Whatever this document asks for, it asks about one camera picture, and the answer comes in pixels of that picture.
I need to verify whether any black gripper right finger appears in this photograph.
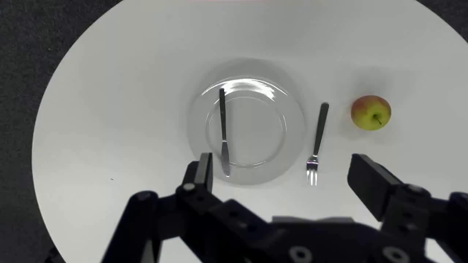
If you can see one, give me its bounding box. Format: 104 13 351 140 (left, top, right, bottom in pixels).
347 153 430 220

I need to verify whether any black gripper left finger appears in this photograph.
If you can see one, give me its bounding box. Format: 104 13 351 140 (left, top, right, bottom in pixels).
176 153 214 194

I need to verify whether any silver fork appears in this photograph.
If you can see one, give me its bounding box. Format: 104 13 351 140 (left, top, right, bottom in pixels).
306 102 329 185

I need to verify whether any white round plate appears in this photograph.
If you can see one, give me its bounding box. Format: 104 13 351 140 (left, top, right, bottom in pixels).
186 58 306 185

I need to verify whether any silver table knife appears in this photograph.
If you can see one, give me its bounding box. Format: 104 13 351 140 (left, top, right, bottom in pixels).
218 87 231 177

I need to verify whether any green red apple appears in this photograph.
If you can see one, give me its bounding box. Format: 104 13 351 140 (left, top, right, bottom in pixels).
351 95 392 131

